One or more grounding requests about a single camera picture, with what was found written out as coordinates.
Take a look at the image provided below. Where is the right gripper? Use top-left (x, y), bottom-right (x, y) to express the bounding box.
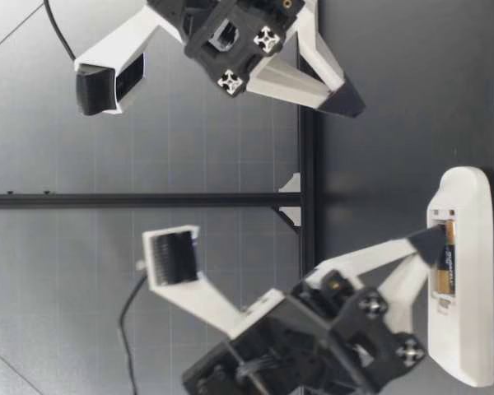
top-left (147, 0), bottom-right (367, 120)

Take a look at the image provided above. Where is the black frame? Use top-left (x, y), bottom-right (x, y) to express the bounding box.
top-left (0, 53), bottom-right (326, 291)

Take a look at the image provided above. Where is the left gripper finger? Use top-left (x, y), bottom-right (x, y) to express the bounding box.
top-left (306, 226), bottom-right (450, 335)

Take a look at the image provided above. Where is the black and gold battery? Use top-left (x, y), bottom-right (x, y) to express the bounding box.
top-left (430, 221), bottom-right (457, 295)

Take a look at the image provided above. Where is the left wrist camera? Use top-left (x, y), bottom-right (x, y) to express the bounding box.
top-left (142, 224), bottom-right (294, 339)

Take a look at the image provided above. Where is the white remote control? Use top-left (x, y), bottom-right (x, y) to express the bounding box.
top-left (426, 165), bottom-right (494, 388)

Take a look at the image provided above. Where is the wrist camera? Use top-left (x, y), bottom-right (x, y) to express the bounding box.
top-left (72, 0), bottom-right (186, 118)
top-left (142, 224), bottom-right (294, 339)

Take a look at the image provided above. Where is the white frame corner bracket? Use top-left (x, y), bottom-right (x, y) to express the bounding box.
top-left (277, 205), bottom-right (304, 230)
top-left (278, 172), bottom-right (304, 195)

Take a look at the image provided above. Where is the black camera cable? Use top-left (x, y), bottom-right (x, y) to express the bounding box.
top-left (118, 273), bottom-right (149, 395)
top-left (43, 0), bottom-right (77, 63)

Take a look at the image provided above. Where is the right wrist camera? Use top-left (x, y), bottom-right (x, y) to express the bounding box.
top-left (72, 0), bottom-right (186, 118)

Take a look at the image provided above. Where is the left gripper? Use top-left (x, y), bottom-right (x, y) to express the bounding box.
top-left (180, 267), bottom-right (429, 395)

